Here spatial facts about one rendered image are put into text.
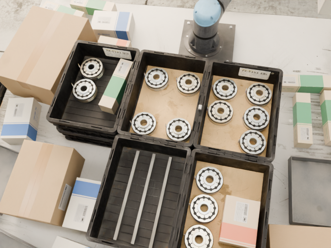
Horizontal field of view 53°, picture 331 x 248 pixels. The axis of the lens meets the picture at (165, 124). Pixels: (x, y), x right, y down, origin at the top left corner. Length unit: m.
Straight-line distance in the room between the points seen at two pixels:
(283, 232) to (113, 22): 1.23
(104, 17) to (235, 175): 1.03
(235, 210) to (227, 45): 0.83
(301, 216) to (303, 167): 0.21
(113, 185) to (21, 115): 0.56
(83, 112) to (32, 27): 0.50
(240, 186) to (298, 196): 0.28
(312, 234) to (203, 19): 0.95
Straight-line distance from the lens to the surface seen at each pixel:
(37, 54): 1.64
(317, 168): 1.56
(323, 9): 1.47
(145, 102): 1.45
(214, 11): 1.52
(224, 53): 1.67
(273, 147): 1.29
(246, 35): 1.81
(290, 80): 1.63
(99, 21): 1.80
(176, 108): 1.42
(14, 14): 3.20
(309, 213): 1.50
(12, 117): 1.66
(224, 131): 1.39
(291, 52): 1.79
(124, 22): 1.76
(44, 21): 1.74
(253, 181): 1.34
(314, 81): 1.66
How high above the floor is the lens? 2.11
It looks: 67 degrees down
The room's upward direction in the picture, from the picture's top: 10 degrees counter-clockwise
